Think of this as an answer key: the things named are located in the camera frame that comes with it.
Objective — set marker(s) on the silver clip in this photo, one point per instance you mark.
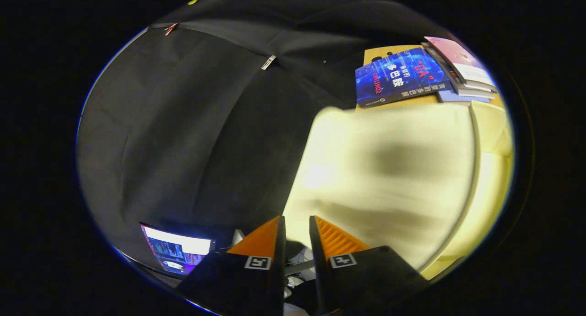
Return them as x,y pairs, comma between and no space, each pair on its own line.
268,62

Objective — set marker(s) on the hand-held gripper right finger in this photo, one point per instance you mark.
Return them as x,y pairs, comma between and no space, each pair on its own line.
318,270

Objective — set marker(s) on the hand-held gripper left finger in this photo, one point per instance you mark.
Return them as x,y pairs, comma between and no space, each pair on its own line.
277,270

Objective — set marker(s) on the blue book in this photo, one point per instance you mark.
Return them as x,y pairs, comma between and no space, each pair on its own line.
398,75

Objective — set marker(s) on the pink clip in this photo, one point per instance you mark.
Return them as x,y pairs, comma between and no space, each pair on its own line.
170,29

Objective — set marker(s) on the cream fabric storage box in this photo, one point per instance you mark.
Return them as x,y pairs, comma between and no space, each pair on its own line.
389,169

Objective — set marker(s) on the laptop screen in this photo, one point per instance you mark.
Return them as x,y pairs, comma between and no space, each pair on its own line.
178,249

